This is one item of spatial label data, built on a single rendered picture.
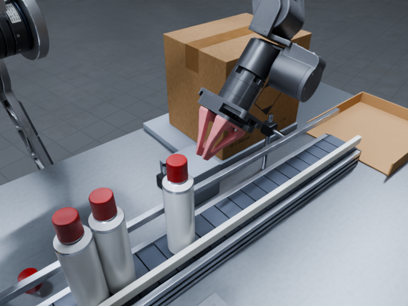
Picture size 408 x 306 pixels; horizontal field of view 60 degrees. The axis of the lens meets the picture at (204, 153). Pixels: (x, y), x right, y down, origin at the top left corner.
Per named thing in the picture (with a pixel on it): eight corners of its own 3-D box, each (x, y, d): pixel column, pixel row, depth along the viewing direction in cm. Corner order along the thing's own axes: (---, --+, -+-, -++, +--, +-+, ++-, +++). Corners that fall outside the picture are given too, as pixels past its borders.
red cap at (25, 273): (19, 292, 64) (13, 281, 62) (30, 275, 67) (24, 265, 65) (35, 295, 64) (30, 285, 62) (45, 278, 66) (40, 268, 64)
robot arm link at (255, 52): (260, 43, 60) (248, 27, 55) (295, 57, 56) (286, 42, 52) (239, 79, 61) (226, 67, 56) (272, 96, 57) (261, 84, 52)
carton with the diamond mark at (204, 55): (221, 161, 92) (226, 61, 75) (168, 123, 106) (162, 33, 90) (295, 122, 107) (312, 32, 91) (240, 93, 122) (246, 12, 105)
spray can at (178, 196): (178, 262, 63) (172, 175, 51) (162, 244, 66) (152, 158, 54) (201, 247, 66) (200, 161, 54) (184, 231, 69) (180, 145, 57)
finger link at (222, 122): (201, 161, 54) (233, 108, 53) (173, 141, 58) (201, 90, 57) (224, 170, 59) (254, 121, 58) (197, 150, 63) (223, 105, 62)
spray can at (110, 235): (115, 303, 57) (91, 215, 45) (101, 281, 60) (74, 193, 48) (142, 284, 60) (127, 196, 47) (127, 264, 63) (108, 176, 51)
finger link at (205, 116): (206, 165, 53) (238, 110, 52) (177, 144, 57) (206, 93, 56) (229, 173, 58) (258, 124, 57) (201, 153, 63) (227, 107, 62)
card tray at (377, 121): (388, 176, 90) (393, 164, 87) (305, 132, 106) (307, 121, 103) (438, 134, 105) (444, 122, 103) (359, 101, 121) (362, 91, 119)
